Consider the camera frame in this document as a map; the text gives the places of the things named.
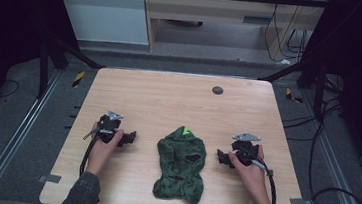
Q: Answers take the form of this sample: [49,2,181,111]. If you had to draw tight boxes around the grey round table grommet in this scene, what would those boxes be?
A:
[211,85,225,96]

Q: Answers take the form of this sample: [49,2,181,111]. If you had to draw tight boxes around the light wooden desk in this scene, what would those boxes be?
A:
[135,0,331,69]

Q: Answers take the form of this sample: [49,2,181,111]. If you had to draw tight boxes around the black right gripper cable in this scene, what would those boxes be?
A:
[247,157,282,204]

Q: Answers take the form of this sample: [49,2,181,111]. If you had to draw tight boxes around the grey metal table bracket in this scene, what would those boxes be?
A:
[288,196,314,204]
[37,173,62,186]

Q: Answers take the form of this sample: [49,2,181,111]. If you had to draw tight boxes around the person's right hand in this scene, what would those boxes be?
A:
[223,141,272,199]

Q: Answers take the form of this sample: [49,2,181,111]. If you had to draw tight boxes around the black metal stand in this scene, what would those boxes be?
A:
[34,33,110,107]
[253,54,330,123]

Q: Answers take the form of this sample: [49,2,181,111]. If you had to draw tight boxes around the yellow black hazard tape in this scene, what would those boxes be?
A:
[71,70,87,90]
[284,87,306,105]

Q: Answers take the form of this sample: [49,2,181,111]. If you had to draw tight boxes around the black cables under desk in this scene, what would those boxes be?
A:
[260,3,313,66]

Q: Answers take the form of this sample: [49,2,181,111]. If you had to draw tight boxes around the black floor cable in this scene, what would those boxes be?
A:
[274,91,362,204]

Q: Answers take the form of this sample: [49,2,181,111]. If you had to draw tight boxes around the aluminium floor rail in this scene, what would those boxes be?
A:
[292,89,362,204]
[0,64,63,204]

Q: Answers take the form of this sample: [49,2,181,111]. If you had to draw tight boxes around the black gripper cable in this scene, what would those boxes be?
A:
[247,157,282,204]
[77,133,100,179]

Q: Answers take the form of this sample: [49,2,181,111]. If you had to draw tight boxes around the dark green fleece garment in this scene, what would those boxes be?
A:
[150,123,211,204]

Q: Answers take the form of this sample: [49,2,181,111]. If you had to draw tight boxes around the white cabinet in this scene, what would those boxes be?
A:
[45,0,155,49]

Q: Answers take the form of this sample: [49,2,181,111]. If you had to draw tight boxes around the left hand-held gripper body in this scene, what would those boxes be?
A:
[82,107,126,146]

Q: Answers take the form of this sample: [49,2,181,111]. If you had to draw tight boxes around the person's left hand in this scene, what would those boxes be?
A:
[84,121,127,180]

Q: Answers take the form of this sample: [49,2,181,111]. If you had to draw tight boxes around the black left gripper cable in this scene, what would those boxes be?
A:
[77,133,100,179]

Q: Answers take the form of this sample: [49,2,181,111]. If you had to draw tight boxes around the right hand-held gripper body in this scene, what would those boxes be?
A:
[228,130,263,168]

